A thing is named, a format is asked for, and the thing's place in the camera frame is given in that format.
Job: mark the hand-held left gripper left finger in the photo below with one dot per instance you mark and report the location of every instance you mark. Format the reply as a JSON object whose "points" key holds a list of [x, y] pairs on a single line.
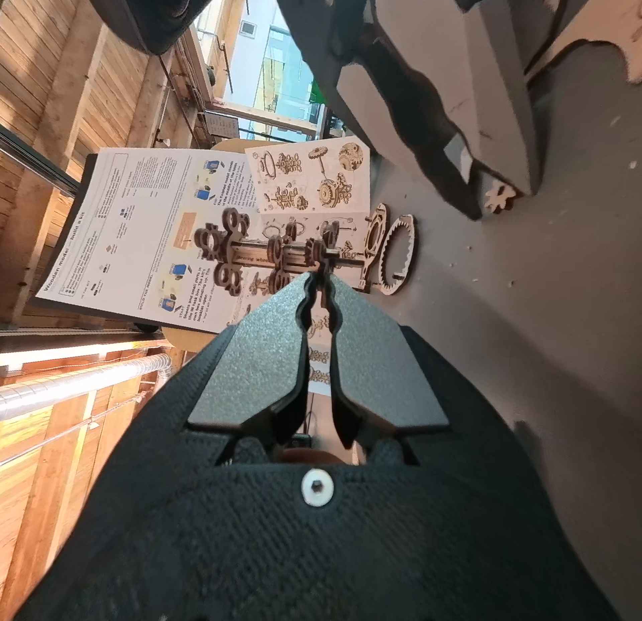
{"points": [[251, 370]]}

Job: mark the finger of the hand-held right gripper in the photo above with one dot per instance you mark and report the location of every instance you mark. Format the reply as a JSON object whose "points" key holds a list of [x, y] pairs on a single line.
{"points": [[381, 109], [451, 54]]}

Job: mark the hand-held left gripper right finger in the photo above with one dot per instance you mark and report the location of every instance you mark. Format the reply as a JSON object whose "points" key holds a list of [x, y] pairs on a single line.
{"points": [[386, 375]]}

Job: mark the wooden axle model assembly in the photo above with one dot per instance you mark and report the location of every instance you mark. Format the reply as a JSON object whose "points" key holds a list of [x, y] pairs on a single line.
{"points": [[251, 257]]}

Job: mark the small wooden gear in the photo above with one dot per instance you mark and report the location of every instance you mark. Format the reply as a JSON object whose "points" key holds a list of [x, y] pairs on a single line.
{"points": [[499, 202]]}

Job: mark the large wooden parts sheet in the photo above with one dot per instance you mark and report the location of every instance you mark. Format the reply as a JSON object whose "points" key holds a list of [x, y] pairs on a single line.
{"points": [[592, 8]]}

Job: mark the printed instruction booklet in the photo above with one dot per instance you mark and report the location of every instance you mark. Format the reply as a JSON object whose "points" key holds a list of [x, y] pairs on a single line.
{"points": [[301, 179]]}

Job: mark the white instruction sheet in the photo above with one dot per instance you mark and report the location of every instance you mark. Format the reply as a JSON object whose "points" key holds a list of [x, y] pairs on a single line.
{"points": [[125, 229]]}

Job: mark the ceiling light strip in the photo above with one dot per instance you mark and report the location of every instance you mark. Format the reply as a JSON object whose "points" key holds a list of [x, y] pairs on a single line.
{"points": [[50, 352]]}

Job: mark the round wooden frame part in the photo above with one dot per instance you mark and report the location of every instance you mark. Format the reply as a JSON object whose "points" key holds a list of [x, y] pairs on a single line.
{"points": [[368, 278]]}

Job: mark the small wall sign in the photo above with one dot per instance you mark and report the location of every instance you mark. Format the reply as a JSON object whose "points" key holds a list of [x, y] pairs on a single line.
{"points": [[223, 125]]}

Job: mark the black metal rail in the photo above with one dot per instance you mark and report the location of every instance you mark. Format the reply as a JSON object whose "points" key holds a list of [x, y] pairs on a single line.
{"points": [[30, 157]]}

